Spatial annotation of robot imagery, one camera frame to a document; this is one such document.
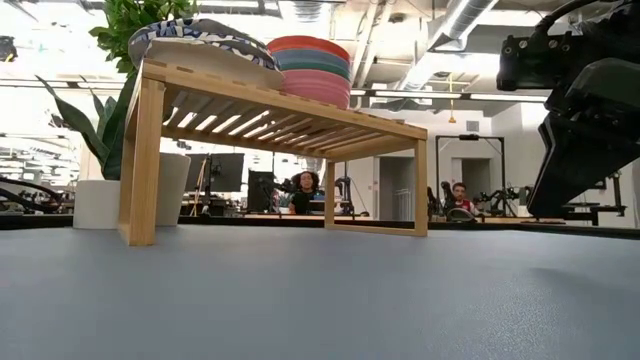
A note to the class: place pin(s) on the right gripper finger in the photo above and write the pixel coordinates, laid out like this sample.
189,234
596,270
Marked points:
575,165

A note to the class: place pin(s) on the pink plastic bowl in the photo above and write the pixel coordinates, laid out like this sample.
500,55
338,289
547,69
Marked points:
315,90

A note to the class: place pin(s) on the blue plastic bowl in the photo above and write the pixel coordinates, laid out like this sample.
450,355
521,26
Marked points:
307,55

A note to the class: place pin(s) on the red plastic bowl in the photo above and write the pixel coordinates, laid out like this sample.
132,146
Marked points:
307,42

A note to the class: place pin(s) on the black background robot arm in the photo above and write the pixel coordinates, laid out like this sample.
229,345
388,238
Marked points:
500,196
345,192
30,186

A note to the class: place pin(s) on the wooden slatted shelf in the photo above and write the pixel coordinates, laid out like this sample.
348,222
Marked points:
145,165

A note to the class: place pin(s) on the person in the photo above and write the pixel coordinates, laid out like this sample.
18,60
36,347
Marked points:
462,205
302,200

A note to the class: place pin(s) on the yellow hanging pendant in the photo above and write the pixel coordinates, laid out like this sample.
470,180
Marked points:
451,119

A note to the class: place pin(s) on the suspended linear light bar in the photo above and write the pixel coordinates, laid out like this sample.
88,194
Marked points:
425,94

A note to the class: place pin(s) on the black computer monitor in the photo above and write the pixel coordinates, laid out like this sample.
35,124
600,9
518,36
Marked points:
196,172
227,172
260,190

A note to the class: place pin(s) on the leafy green potted plant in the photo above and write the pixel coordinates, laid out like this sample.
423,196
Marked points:
130,15

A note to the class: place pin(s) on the snake plant in white pot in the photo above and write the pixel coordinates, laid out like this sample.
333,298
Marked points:
97,205

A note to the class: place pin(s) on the black ceiling-mounted device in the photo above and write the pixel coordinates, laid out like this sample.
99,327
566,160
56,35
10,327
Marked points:
7,50

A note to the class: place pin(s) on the black metal door frame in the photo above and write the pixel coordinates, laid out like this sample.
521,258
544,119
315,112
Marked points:
470,137

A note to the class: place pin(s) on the grey wall vent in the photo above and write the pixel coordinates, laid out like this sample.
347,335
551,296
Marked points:
472,126

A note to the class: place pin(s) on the silver ceiling ventilation duct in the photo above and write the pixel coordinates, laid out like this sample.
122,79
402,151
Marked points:
460,25

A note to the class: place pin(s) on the black table frame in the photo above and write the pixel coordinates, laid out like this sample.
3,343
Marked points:
30,222

